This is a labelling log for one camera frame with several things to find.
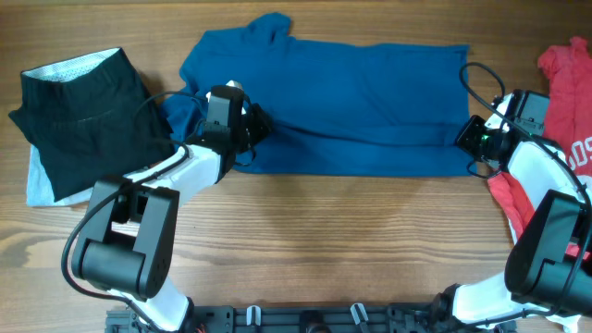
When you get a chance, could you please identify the light grey folded garment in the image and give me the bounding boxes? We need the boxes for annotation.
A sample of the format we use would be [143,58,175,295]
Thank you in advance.
[26,145,92,207]

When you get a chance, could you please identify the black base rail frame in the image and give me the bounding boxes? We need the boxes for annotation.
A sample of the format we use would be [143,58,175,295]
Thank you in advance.
[105,302,445,333]

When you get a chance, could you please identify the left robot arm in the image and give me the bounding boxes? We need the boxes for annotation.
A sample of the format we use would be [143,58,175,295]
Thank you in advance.
[61,80,272,332]

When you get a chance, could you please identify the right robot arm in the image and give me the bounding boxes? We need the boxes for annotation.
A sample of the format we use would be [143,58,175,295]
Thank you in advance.
[429,90,591,332]

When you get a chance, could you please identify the black cable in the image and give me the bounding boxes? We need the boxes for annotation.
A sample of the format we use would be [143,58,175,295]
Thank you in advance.
[60,90,209,333]
[458,62,592,315]

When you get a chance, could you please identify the black folded shorts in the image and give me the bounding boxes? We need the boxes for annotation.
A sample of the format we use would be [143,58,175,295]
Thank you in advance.
[8,48,174,201]

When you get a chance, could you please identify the left black cable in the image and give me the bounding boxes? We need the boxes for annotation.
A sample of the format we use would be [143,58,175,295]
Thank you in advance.
[60,90,209,333]

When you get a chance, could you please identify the blue t-shirt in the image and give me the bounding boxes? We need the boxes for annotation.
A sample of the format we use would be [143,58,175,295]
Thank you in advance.
[161,13,469,178]

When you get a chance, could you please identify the red printed t-shirt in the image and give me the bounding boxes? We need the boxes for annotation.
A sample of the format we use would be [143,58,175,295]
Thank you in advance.
[487,36,591,241]

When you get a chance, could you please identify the right black cable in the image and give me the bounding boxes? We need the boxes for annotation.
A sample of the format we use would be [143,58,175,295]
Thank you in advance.
[458,62,592,315]

